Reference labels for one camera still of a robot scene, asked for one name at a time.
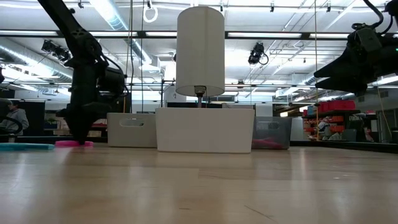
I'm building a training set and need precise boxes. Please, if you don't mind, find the white cylindrical lamp shade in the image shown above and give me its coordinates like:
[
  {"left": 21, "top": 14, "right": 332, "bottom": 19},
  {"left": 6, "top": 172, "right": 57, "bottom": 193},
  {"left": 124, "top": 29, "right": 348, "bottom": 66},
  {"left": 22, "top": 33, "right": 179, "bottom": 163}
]
[{"left": 175, "top": 6, "right": 226, "bottom": 109}]

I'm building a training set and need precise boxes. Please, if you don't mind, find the large black monitor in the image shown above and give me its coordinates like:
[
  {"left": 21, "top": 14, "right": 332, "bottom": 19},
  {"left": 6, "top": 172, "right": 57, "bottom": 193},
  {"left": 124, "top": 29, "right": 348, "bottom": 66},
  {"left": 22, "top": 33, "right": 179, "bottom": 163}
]
[{"left": 105, "top": 91, "right": 132, "bottom": 114}]

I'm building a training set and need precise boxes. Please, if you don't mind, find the silver ventilation duct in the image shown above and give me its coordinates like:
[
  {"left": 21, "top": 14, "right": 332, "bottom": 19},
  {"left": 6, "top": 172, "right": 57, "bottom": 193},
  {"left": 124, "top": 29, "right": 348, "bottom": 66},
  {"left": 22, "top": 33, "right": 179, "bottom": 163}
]
[
  {"left": 303, "top": 75, "right": 323, "bottom": 86},
  {"left": 0, "top": 37, "right": 94, "bottom": 94}
]

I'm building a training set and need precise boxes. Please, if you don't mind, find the white plastic bin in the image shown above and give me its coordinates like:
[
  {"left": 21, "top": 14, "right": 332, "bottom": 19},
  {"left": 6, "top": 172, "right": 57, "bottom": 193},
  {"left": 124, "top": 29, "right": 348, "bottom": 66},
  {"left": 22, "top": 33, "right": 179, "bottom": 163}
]
[{"left": 155, "top": 107, "right": 256, "bottom": 154}]

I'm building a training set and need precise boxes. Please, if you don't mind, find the shelf with red bins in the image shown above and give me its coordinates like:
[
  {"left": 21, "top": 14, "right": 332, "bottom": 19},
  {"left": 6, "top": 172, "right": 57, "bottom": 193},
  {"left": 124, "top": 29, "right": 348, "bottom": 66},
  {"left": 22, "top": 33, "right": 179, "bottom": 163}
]
[{"left": 302, "top": 99, "right": 362, "bottom": 141}]

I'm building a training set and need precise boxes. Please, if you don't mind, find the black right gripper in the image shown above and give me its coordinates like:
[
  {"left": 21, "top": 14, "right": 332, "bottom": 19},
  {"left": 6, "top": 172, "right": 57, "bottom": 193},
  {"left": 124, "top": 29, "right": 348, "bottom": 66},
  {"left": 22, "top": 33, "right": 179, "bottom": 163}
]
[{"left": 313, "top": 39, "right": 398, "bottom": 97}]

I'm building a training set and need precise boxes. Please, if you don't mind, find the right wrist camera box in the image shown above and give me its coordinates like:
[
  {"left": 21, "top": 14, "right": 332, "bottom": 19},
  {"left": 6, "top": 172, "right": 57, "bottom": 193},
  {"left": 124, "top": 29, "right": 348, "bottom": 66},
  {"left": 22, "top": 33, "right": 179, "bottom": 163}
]
[{"left": 347, "top": 26, "right": 383, "bottom": 54}]

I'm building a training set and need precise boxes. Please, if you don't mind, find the ceiling light rail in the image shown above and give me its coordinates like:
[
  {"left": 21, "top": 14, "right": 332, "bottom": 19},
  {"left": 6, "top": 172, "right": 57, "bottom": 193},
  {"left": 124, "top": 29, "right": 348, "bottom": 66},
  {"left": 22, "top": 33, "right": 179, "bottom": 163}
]
[{"left": 0, "top": 29, "right": 398, "bottom": 40}]

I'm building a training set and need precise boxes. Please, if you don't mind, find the white cable loop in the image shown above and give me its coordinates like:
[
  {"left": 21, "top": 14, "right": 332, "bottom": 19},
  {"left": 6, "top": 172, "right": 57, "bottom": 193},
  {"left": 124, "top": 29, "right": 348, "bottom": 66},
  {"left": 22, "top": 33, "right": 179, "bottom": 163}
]
[{"left": 142, "top": 5, "right": 159, "bottom": 24}]

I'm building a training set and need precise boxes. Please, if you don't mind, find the person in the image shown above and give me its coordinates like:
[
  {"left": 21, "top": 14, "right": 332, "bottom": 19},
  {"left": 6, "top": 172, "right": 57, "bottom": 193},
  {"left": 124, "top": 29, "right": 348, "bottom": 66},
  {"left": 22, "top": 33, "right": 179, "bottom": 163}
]
[{"left": 0, "top": 100, "right": 29, "bottom": 136}]

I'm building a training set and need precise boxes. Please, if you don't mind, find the transparent smoky plastic bin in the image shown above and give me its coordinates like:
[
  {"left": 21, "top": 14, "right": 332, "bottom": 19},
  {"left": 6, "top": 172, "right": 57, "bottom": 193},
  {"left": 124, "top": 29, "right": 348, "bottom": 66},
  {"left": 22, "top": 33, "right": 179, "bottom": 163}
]
[{"left": 251, "top": 116, "right": 293, "bottom": 151}]

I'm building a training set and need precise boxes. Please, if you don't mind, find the black hanging cable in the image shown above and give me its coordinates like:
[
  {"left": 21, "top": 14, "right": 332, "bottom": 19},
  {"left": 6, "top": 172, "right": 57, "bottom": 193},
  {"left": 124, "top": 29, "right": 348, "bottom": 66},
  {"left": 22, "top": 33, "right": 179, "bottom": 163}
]
[{"left": 128, "top": 0, "right": 135, "bottom": 113}]

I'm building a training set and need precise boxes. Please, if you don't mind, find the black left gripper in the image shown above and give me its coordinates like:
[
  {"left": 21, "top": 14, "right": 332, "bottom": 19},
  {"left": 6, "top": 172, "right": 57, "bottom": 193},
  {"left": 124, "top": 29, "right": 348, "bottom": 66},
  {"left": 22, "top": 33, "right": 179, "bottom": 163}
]
[{"left": 56, "top": 101, "right": 112, "bottom": 146}]

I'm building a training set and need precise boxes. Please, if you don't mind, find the teal blue highlighter marker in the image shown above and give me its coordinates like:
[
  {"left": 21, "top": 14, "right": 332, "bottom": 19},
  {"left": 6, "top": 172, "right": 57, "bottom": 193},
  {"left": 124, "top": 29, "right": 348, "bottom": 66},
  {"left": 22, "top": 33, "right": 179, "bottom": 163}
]
[{"left": 0, "top": 142, "right": 55, "bottom": 152}]

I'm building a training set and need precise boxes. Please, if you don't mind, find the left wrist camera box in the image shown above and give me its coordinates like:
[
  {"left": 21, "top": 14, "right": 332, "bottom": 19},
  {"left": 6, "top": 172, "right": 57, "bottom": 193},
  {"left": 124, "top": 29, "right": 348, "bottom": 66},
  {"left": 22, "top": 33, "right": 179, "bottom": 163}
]
[{"left": 98, "top": 66, "right": 127, "bottom": 96}]

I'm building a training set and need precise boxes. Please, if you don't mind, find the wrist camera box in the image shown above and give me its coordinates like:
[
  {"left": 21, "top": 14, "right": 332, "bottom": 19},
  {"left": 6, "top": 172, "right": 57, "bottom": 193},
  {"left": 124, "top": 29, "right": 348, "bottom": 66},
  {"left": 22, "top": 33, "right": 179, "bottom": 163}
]
[
  {"left": 347, "top": 26, "right": 383, "bottom": 54},
  {"left": 98, "top": 66, "right": 127, "bottom": 96}
]

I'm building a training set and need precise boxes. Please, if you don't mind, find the black ceiling mounted camera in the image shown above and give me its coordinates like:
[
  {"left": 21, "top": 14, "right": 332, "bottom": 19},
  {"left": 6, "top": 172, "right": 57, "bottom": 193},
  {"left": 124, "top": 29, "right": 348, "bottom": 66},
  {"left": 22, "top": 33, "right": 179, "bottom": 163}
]
[
  {"left": 248, "top": 42, "right": 269, "bottom": 67},
  {"left": 41, "top": 39, "right": 73, "bottom": 63}
]

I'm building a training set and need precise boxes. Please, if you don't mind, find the grey plastic bin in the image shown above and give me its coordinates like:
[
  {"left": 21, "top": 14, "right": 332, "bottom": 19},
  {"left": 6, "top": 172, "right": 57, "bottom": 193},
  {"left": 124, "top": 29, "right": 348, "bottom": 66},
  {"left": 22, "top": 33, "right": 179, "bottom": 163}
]
[{"left": 106, "top": 112, "right": 158, "bottom": 148}]

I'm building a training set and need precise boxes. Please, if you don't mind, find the pink highlighter marker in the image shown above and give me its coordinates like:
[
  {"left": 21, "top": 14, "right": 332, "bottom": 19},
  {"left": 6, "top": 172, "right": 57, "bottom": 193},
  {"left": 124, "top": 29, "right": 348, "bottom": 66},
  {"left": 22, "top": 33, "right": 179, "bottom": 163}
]
[
  {"left": 55, "top": 140, "right": 95, "bottom": 148},
  {"left": 251, "top": 138, "right": 285, "bottom": 151}
]

